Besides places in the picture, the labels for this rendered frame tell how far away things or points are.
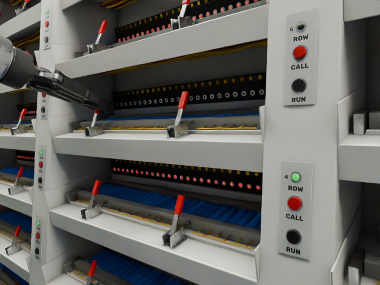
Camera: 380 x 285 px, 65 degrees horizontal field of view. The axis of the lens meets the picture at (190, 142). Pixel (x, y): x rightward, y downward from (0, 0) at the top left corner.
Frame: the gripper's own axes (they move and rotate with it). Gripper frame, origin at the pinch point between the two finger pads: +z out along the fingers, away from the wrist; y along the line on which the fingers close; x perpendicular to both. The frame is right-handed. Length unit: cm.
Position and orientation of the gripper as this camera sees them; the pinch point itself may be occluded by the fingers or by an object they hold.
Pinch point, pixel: (95, 102)
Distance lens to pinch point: 75.2
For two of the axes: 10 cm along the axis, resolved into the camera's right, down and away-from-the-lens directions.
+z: 6.0, 2.6, 7.6
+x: 1.8, -9.6, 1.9
